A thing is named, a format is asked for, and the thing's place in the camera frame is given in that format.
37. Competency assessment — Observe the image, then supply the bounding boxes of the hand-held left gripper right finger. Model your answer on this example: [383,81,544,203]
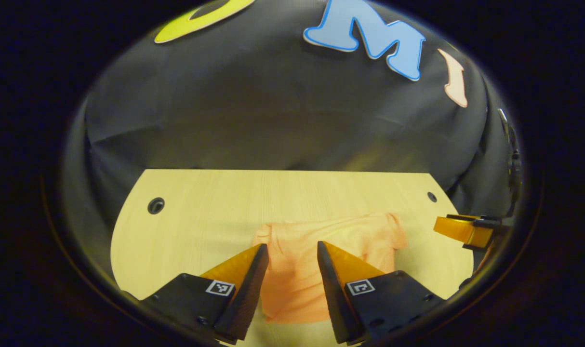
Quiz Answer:
[317,241,446,346]

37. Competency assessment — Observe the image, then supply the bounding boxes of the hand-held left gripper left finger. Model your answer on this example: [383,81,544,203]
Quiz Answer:
[138,243,270,344]

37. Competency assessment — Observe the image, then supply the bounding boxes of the orange T-shirt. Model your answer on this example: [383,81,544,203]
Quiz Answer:
[253,212,409,324]

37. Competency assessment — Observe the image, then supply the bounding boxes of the black backdrop cloth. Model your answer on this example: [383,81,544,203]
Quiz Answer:
[64,0,524,290]

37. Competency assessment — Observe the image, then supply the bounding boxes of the metal frame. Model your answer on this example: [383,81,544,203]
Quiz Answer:
[496,107,523,217]

